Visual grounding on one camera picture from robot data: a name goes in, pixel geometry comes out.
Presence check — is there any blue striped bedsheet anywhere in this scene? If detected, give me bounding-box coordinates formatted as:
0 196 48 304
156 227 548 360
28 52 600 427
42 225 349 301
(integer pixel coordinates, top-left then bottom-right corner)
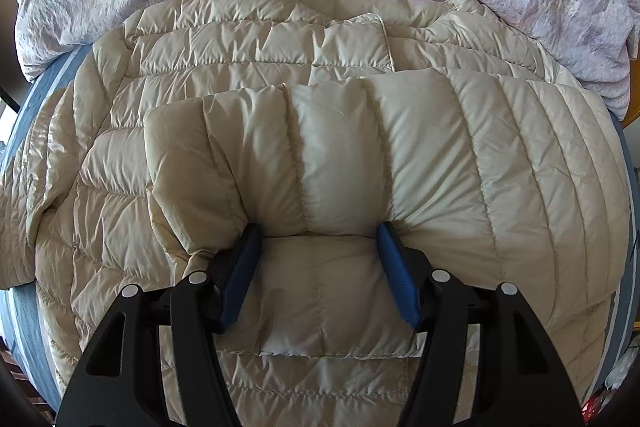
0 44 638 418

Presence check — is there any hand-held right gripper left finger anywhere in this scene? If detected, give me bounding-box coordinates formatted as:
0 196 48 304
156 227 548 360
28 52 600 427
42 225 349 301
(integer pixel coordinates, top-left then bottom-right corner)
55 226 263 427

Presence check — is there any red object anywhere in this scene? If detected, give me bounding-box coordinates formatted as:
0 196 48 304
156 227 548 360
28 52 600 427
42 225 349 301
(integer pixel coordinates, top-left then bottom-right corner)
584 382 621 424

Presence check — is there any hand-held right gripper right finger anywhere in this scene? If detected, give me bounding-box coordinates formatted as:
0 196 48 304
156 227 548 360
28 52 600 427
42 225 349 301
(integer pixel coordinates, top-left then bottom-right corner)
377 222 583 427

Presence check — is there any cream quilted down jacket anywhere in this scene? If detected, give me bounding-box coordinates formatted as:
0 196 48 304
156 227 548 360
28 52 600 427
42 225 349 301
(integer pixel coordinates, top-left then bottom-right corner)
0 0 632 427

